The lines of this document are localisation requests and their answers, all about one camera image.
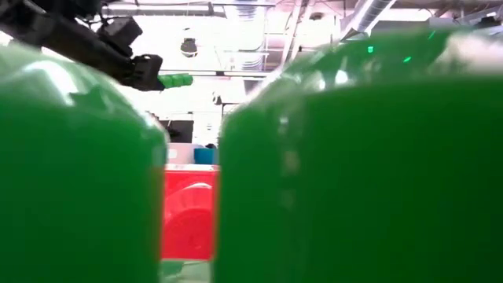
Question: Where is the silver ventilation duct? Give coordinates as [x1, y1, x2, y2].
[223, 0, 276, 72]
[340, 0, 398, 42]

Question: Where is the black computer monitor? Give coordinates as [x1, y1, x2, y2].
[159, 119, 195, 145]

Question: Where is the ceiling dome camera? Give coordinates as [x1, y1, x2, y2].
[180, 37, 199, 59]

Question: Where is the teal plastic tray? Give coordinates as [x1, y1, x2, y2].
[193, 147, 219, 165]

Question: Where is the large red toy brick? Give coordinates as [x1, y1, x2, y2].
[160, 164, 219, 261]

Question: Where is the ceiling light strip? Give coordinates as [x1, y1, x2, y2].
[159, 69, 276, 79]

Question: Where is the long green toy brick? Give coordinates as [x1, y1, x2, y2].
[157, 72, 194, 90]

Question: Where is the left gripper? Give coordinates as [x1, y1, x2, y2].
[39, 19, 165, 92]

